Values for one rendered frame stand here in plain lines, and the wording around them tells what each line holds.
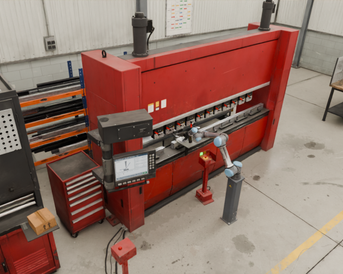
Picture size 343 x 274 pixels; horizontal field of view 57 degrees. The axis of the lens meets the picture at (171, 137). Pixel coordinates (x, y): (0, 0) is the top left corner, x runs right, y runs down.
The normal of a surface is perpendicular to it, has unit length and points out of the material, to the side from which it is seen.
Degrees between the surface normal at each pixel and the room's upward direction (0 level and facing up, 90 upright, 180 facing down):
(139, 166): 90
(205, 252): 0
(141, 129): 90
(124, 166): 90
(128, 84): 90
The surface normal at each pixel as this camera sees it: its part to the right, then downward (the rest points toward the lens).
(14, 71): 0.61, 0.41
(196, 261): 0.03, -0.86
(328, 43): -0.79, 0.29
